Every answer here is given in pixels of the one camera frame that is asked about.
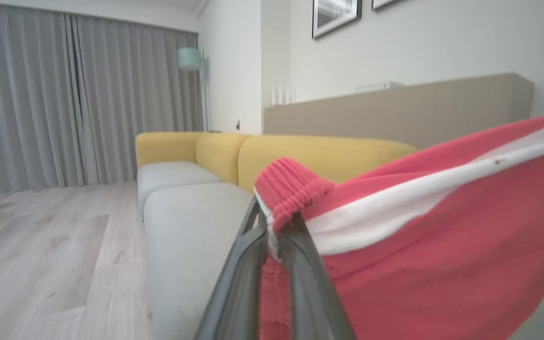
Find long yellow sofa backrest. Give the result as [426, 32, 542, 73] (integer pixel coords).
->
[238, 135, 418, 193]

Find mint green floor lamp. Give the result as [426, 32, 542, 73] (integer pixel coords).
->
[177, 46, 212, 134]

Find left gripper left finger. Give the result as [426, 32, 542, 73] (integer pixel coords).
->
[195, 196, 269, 340]

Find red shorts with white stripes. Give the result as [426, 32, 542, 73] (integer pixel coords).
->
[253, 113, 544, 340]

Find grey curtain panel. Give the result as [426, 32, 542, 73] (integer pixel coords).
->
[0, 2, 77, 196]
[67, 14, 205, 186]

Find beige wooden sideboard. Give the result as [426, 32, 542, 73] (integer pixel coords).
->
[263, 72, 535, 151]

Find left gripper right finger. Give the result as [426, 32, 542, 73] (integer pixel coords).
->
[279, 215, 355, 340]

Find yellow sofa armrest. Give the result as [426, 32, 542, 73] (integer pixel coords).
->
[135, 132, 203, 169]

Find short yellow sofa backrest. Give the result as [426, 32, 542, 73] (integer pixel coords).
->
[195, 133, 254, 186]

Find large black framed picture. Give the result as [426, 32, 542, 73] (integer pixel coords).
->
[312, 0, 363, 40]

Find grey sofa seat cushion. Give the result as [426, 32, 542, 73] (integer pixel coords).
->
[136, 161, 221, 219]
[143, 182, 272, 340]

